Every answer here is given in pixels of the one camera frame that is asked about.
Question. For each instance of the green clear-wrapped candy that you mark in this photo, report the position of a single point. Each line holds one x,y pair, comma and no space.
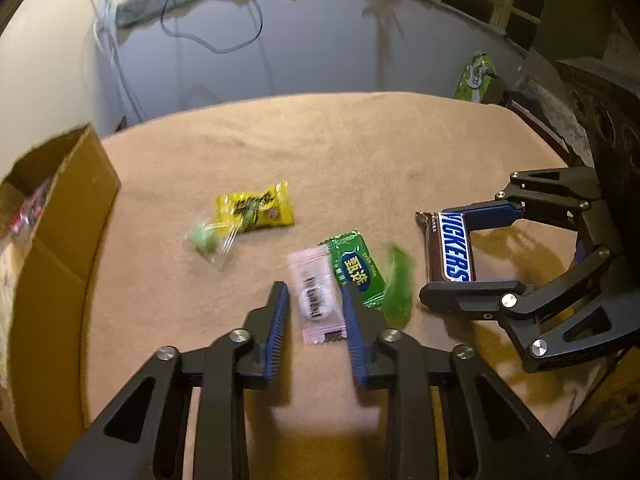
213,241

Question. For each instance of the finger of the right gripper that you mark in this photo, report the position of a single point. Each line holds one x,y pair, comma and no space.
493,214
478,300

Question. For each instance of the yellow candy packet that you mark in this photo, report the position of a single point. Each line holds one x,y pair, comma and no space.
251,211

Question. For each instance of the brown cardboard box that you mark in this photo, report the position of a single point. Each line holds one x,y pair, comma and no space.
45,273

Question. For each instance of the Snickers chocolate bar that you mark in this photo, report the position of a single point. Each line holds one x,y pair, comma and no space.
448,251

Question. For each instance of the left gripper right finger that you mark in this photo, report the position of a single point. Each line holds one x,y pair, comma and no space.
489,432

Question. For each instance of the red bean cake packet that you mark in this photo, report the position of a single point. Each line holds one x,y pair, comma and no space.
31,209

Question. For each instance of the plain green candy wrapper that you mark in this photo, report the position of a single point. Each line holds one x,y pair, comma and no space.
397,301

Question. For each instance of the pink white candy packet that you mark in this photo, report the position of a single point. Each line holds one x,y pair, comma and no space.
316,295

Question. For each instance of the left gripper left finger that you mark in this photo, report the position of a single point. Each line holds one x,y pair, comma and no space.
141,434

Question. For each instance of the green mint candy packet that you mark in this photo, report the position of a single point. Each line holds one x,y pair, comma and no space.
351,262

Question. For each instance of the white cabinet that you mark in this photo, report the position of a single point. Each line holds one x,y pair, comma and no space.
54,76

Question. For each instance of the green white snack bag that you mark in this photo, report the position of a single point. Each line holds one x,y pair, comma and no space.
476,79

